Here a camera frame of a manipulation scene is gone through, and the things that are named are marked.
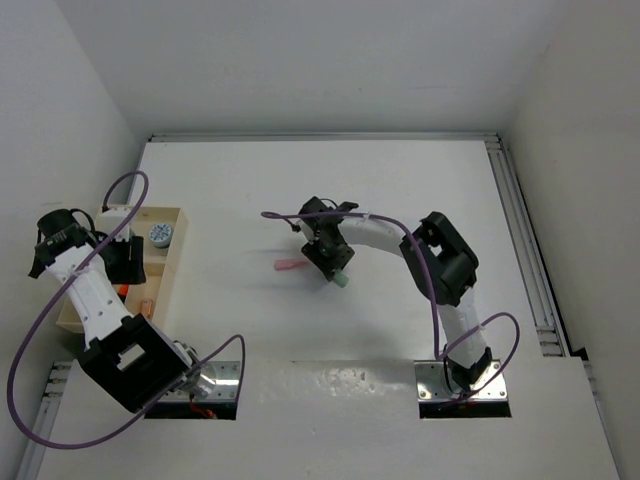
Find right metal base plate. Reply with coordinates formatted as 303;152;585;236
414;360;508;404

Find pastel green correction tape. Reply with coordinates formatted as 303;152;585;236
332;272;349;288

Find metal base plate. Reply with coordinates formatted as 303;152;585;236
414;360;508;404
187;361;241;402

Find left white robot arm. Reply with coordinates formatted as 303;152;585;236
29;207;199;413

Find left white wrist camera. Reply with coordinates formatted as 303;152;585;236
96;206;132;242

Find pastel pink correction tape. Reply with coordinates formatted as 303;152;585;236
273;259;308;271

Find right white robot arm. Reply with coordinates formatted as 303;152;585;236
293;197;493;391

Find wooden divided tray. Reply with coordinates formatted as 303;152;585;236
39;204;188;334

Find aluminium frame rail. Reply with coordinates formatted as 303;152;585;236
148;132;570;357

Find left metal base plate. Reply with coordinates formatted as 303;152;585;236
187;361;241;402

